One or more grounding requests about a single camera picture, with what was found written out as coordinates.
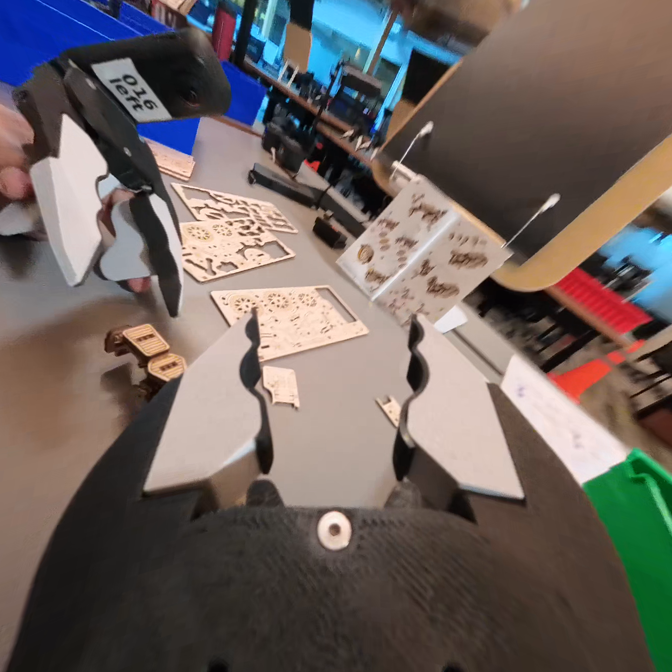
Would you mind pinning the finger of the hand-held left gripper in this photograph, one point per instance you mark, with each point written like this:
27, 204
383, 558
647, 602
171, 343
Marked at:
167, 252

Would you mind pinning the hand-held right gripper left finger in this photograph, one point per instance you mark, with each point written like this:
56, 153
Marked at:
210, 409

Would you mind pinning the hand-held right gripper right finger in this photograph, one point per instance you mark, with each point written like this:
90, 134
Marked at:
456, 420

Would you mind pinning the partly built wooden model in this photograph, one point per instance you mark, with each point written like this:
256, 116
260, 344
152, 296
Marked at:
149, 351

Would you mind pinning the grey desk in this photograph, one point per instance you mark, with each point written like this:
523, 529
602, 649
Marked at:
336, 378

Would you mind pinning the person's left hand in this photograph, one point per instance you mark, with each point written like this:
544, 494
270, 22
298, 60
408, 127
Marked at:
13, 152

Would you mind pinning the wooden puzzle sheet with gears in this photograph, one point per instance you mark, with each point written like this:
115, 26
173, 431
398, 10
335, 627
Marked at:
231, 252

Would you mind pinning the small wooden fragment with holes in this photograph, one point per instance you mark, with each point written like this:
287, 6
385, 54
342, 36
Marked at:
389, 410

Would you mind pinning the small wooden puzzle sheet fragment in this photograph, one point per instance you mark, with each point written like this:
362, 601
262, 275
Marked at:
282, 387

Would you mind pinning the mostly emptied wooden puzzle sheet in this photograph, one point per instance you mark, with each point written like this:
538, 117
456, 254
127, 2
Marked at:
236, 207

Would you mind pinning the stack of wooden puzzle sheets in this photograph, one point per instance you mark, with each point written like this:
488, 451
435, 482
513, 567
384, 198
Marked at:
170, 160

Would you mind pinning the large blue bin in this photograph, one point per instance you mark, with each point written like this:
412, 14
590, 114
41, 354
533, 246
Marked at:
63, 26

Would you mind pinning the white paper sheet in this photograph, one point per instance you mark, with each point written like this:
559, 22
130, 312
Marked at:
561, 420

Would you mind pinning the wooden puzzle sheet with rectangular cutout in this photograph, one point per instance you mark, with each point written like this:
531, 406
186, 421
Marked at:
309, 320

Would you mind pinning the long black bar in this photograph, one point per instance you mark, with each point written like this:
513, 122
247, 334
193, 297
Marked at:
294, 189

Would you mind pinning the black device with white stick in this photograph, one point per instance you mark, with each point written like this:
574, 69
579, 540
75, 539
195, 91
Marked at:
283, 141

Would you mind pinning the background workbench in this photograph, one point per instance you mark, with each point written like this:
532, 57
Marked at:
315, 110

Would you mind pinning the small black box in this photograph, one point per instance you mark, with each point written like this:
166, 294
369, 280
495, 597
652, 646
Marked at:
329, 232

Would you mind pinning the folded instruction booklet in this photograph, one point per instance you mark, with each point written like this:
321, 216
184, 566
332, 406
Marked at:
420, 252

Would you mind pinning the red crate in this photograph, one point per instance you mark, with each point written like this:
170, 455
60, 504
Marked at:
603, 302

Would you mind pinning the green bin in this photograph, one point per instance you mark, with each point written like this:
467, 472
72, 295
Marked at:
635, 551

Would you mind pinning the dark board with wooden edge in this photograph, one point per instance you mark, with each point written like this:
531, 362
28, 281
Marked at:
551, 105

